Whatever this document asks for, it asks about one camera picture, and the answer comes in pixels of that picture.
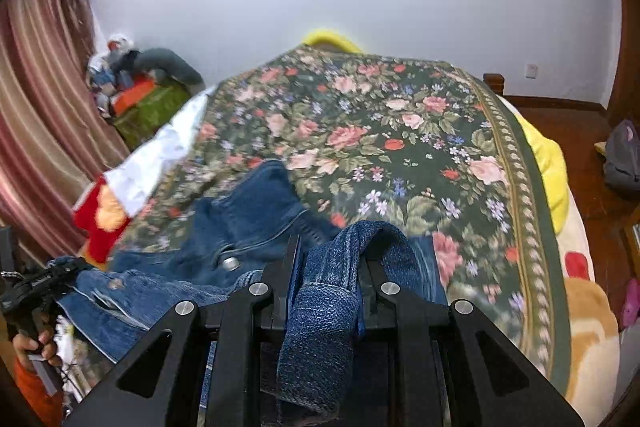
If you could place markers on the blue denim jacket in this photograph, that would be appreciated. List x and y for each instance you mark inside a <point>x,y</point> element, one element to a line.
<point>240,217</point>

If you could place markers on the yellow blanket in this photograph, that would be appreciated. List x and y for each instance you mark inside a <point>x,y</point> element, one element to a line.
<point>545,167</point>

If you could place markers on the pink cloth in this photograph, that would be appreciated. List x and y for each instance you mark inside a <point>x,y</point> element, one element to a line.
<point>631,302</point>

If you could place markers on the person's left hand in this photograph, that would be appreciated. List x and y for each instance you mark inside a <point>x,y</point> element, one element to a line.
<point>42,347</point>

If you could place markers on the white cloth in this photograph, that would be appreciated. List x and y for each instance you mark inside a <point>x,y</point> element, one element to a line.
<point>150,167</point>

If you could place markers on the person's left forearm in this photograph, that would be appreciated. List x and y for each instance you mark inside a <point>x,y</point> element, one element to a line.
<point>35,392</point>

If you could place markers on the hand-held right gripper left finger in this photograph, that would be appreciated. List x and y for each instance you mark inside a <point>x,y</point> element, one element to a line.
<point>280,277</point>

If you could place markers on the grey bag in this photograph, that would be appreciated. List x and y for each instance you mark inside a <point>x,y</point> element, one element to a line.
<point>624,157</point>

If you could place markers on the orange box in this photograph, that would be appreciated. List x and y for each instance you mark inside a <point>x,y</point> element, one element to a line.
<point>132,97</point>

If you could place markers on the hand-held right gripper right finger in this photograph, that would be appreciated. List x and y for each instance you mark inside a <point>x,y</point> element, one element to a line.
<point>372,277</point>

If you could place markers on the cream printed blanket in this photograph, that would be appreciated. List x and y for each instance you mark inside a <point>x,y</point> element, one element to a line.
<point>585,307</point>

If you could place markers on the red plush toy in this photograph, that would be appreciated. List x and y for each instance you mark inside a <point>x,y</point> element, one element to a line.
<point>100,232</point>

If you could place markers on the wooden door frame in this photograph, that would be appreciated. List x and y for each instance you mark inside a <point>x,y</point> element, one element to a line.
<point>625,32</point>

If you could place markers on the grey plush pillow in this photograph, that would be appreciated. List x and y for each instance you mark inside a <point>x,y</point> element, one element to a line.
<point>172,64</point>

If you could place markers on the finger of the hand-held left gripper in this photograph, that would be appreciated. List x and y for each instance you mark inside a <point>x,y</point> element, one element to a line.
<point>72,266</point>

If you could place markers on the striped brown curtain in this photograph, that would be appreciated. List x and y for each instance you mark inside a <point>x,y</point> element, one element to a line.
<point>40,82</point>

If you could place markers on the wooden bed post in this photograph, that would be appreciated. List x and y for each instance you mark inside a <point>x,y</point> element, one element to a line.
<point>492,83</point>

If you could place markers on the green floral blanket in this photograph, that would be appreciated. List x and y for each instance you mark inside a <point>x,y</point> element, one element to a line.
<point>400,132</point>

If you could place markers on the white wall socket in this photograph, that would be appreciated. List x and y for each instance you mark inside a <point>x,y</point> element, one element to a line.
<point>532,70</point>

